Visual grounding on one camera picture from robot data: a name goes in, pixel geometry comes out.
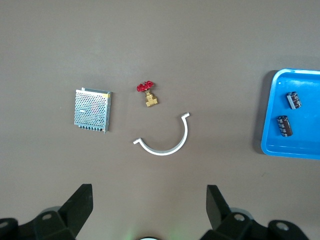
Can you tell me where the brown table cover mat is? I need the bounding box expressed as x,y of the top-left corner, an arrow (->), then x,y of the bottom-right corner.
0,0 -> 320,240

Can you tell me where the small black connector block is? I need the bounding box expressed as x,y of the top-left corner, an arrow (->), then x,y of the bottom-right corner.
286,91 -> 302,110

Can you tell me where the perforated metal power supply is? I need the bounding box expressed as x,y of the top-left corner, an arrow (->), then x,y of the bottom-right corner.
73,87 -> 113,135

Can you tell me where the blue plastic tray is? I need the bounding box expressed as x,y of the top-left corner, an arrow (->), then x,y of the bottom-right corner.
260,68 -> 320,160

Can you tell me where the brass valve red handwheel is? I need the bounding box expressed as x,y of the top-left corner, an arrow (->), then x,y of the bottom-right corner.
136,80 -> 159,108

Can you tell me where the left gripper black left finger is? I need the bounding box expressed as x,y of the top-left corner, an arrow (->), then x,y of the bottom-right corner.
0,184 -> 94,240

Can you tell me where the white semicircular pipe clamp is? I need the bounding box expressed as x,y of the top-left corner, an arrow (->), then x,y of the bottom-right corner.
132,112 -> 190,156

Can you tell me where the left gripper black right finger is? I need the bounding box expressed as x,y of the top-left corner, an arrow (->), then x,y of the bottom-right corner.
199,184 -> 311,240

